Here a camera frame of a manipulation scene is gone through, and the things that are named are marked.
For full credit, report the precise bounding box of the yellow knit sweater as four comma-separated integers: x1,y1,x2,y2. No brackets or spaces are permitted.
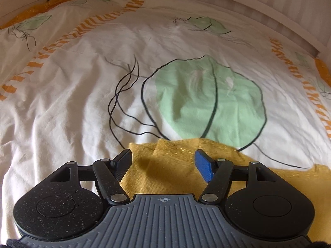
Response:
120,138,331,207

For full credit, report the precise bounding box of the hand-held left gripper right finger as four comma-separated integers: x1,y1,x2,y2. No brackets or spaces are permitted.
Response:
195,149,278,203

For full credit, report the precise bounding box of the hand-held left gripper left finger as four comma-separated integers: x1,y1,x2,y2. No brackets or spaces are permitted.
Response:
49,148,133,203

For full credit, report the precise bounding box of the white wooden bed frame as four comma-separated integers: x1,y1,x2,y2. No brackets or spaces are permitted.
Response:
0,0,331,57

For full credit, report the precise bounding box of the white leaf print duvet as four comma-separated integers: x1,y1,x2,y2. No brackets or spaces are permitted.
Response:
0,0,331,241

